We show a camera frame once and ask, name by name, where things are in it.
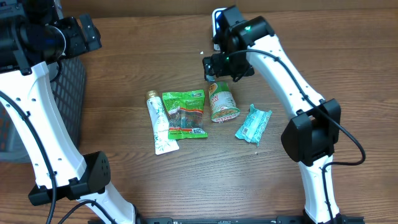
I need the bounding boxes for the white tube with gold cap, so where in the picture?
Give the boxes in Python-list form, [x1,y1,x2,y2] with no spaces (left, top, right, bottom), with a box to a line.
[146,90,179,155]

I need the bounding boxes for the green instant noodle cup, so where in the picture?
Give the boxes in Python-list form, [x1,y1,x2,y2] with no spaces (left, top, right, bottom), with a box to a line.
[208,82,240,123]

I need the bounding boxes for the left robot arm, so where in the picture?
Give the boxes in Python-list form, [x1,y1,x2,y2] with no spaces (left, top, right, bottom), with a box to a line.
[1,1,144,223]

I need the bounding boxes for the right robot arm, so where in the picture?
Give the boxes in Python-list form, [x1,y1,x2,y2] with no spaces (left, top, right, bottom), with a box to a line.
[203,6,341,223]

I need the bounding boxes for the green snack bag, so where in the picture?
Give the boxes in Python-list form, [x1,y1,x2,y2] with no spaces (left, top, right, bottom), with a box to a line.
[162,90,208,140]

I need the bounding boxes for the teal tissue pack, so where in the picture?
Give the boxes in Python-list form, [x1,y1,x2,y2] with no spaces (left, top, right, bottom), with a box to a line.
[235,104,272,146]

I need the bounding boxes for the white barcode scanner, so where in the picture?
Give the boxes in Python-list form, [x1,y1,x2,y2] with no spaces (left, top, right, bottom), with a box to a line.
[211,7,226,51]

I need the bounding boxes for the gray plastic shopping basket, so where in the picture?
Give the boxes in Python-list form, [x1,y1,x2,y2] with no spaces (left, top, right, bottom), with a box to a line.
[1,57,86,163]

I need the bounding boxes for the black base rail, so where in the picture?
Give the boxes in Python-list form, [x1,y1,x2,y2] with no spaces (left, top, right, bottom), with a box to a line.
[85,215,365,224]

